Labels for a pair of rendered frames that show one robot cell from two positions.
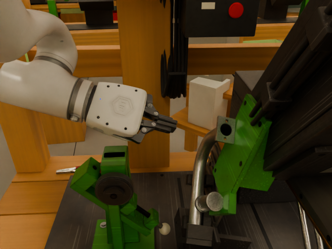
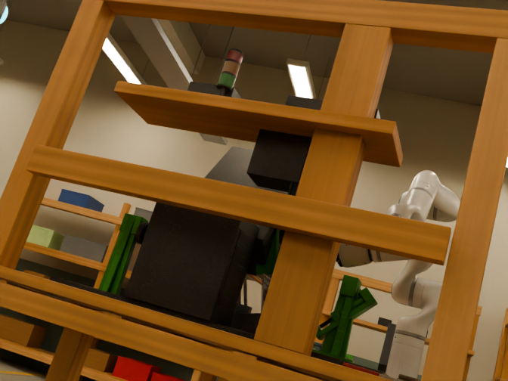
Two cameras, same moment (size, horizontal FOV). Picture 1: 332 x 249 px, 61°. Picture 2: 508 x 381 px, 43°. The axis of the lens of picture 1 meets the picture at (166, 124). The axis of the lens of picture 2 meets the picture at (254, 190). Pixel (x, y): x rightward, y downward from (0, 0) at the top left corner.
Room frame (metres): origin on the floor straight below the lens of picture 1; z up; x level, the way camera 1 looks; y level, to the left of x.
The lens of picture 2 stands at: (2.50, 0.63, 0.82)
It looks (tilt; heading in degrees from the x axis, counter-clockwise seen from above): 15 degrees up; 205
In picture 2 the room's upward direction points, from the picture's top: 17 degrees clockwise
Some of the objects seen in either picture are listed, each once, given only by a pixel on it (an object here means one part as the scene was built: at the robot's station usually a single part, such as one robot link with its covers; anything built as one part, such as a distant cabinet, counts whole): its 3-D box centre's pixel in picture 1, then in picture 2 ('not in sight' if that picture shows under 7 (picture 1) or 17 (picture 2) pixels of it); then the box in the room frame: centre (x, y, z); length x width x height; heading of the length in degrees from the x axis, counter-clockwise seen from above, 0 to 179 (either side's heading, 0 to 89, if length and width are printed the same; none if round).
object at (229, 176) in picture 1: (252, 150); (273, 258); (0.48, -0.18, 1.17); 0.13 x 0.12 x 0.20; 93
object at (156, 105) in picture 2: not in sight; (255, 122); (0.80, -0.23, 1.52); 0.90 x 0.25 x 0.04; 93
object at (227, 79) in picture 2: not in sight; (226, 82); (0.85, -0.35, 1.62); 0.05 x 0.05 x 0.05
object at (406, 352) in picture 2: not in sight; (404, 360); (-0.14, 0.23, 1.00); 0.19 x 0.19 x 0.18
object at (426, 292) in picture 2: not in sight; (424, 309); (-0.14, 0.26, 1.22); 0.19 x 0.12 x 0.24; 91
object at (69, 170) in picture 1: (80, 169); (373, 373); (0.77, 0.30, 0.89); 0.16 x 0.05 x 0.01; 100
